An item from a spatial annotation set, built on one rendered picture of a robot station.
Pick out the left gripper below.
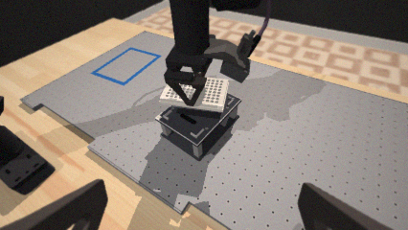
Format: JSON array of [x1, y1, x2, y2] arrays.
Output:
[[164, 14, 255, 106]]

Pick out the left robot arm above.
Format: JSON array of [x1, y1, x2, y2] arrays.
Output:
[[0, 0, 261, 190]]

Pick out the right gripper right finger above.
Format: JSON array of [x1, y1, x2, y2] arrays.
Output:
[[298, 183, 394, 230]]

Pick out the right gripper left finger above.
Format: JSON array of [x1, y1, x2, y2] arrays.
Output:
[[0, 179, 108, 230]]

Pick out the white well plate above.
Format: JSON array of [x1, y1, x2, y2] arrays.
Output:
[[159, 78, 229, 112]]

